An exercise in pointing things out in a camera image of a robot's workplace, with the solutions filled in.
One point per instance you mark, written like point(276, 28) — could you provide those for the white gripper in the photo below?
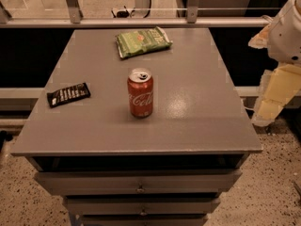
point(286, 37)

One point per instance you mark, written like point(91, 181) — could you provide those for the red coke can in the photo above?
point(140, 92)

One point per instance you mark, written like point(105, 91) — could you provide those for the green chip bag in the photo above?
point(140, 42)

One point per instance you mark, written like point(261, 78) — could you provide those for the grey drawer cabinet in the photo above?
point(114, 169)

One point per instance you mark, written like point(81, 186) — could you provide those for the black snack bar wrapper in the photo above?
point(68, 95)

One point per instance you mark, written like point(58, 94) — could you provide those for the metal window railing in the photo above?
point(92, 14)

